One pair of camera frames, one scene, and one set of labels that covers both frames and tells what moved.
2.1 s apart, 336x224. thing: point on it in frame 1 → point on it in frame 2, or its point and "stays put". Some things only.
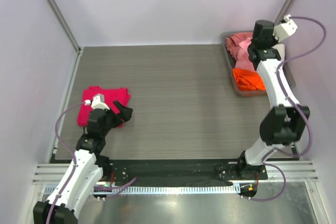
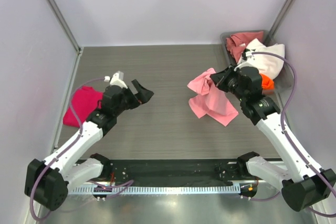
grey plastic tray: x=290 y=77 stays put
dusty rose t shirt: x=232 y=43 stays put
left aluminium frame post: x=58 y=11 stays put
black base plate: x=182 y=171 stays put
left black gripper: x=125 y=113 → x=143 y=95
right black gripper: x=274 y=41 → x=220 y=79
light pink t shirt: x=243 y=61 → x=212 y=100
